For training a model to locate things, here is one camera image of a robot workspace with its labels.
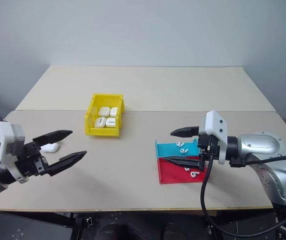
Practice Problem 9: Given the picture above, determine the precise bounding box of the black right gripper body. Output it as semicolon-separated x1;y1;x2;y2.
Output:
197;133;220;166

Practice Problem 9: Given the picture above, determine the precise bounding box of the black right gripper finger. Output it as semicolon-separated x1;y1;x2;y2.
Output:
170;126;201;138
163;156;202;172

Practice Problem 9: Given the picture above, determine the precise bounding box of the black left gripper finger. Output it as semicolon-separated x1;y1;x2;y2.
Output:
48;150;88;177
32;129;74;151

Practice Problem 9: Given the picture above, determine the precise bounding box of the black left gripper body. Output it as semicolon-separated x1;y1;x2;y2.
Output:
14;141;51;178

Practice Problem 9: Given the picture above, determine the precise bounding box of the yellow plastic bin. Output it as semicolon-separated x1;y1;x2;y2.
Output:
84;93;126;139

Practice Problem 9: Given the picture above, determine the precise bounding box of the red plastic tray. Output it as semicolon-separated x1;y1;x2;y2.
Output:
156;156;206;185

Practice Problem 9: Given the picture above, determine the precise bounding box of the blue plastic tray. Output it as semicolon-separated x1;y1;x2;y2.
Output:
155;138;200;160

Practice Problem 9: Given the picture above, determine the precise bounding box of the dark rounded shape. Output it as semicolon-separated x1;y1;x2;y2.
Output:
160;220;184;240
99;221;134;240

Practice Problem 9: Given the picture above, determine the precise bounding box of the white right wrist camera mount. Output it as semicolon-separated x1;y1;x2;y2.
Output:
198;109;230;166

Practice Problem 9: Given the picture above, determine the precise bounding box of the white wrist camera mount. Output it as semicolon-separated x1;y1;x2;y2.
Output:
0;120;30;185
198;109;230;166

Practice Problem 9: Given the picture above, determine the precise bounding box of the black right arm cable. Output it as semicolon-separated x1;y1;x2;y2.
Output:
200;147;286;236

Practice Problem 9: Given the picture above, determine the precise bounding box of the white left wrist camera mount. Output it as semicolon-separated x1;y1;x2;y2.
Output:
0;120;30;185

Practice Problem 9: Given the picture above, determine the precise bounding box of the black dotted base plate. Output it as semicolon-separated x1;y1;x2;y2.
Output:
0;210;73;240

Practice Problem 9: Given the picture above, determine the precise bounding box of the black table frame bracket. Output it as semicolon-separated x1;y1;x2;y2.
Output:
69;211;95;240

